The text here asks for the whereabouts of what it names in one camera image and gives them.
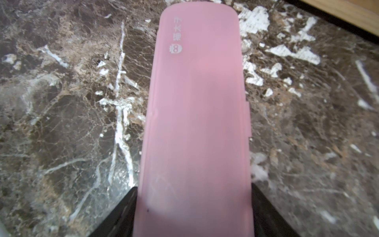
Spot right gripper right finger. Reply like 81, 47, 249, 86
251, 183, 300, 237

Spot pink pencil case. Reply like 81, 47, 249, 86
133, 2, 254, 237

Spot wooden three-tier shelf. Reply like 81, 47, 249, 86
305, 0, 379, 35

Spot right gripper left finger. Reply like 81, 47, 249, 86
89, 187, 138, 237

